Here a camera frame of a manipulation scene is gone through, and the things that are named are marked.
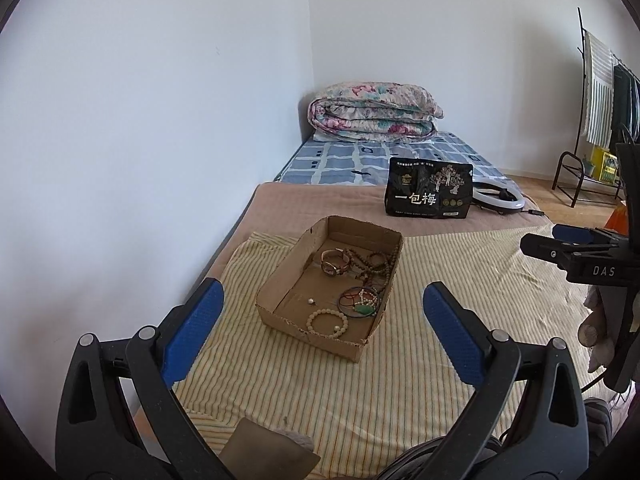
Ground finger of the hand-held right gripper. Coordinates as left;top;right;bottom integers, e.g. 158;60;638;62
552;224;622;247
519;233;632;284

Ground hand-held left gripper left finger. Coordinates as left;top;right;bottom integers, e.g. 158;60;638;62
55;277;236;480

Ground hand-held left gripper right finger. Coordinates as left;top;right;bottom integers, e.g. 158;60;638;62
422;281;592;480

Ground green pendant with red cord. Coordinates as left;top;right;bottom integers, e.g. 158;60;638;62
349;289;382;317

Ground cardboard box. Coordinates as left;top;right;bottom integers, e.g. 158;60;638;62
255;215;405;364

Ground brown wooden bead necklace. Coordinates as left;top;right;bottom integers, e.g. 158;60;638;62
342;247;397;292

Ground blue bangle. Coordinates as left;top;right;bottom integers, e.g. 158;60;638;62
337;285;384;319

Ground cream bead bracelet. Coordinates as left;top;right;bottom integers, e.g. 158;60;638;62
306;308;350;337

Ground brown strap wristwatch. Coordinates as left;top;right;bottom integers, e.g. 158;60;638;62
320;248;351;278

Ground person's right hand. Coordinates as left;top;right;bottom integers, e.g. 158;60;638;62
577;292;619;374

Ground yellow green box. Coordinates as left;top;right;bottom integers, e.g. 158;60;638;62
592;147;621;184

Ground black clothes rack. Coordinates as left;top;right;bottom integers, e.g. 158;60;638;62
552;7;640;209

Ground striped yellow cloth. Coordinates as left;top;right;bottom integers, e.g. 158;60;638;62
177;226;607;480

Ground dark green hanging clothes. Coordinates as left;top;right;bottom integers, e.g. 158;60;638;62
611;61;640;142

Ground striped hanging towel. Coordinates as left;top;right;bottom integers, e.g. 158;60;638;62
582;30;615;146

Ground black snack bag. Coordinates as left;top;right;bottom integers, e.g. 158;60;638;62
383;157;474;220

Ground brown cardboard piece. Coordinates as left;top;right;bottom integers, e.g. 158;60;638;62
222;417;321;480

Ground brown blanket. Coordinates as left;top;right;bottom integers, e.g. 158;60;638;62
199;182;552;286

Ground blue plaid bed sheet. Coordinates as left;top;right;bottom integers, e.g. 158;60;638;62
273;130;509;186

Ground floral folded quilt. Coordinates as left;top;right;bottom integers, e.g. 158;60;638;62
307;81;445;142

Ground white ring light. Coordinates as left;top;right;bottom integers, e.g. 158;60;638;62
470;181;527;214

